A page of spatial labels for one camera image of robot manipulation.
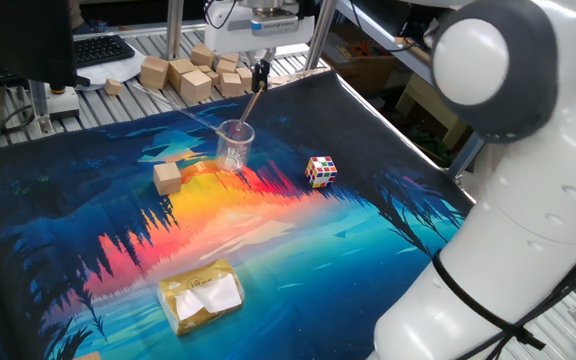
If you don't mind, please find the white box stand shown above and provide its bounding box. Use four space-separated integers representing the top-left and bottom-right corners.
42 85 82 121

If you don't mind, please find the silver gripper-mounted camera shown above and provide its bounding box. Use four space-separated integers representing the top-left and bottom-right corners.
250 12 302 37

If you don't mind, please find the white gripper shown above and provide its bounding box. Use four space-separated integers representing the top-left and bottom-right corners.
203 0 316 93

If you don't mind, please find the gold tissue pack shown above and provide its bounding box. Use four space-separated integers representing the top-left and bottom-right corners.
156 257 246 337

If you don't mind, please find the black keyboard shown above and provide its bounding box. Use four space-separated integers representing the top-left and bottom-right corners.
72 33 137 70

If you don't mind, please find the black computer monitor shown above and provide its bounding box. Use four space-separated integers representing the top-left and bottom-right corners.
0 0 92 90

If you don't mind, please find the clear glass beaker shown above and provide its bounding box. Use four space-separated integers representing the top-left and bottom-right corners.
215 118 256 174

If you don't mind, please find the white paper sheet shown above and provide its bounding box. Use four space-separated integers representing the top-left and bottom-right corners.
75 49 147 92

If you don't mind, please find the aluminium post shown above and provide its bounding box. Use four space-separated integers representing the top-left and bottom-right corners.
26 79 53 137
303 0 339 71
166 0 186 62

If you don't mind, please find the black camera cable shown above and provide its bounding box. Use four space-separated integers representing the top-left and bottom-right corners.
203 0 576 360

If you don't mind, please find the Rubik's cube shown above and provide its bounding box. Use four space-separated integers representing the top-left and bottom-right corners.
304 155 339 189

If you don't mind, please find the aluminium table leg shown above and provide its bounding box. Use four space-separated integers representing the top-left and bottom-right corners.
445 132 487 180

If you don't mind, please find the colourful sunset landscape cloth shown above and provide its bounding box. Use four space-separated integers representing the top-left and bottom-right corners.
0 69 477 360

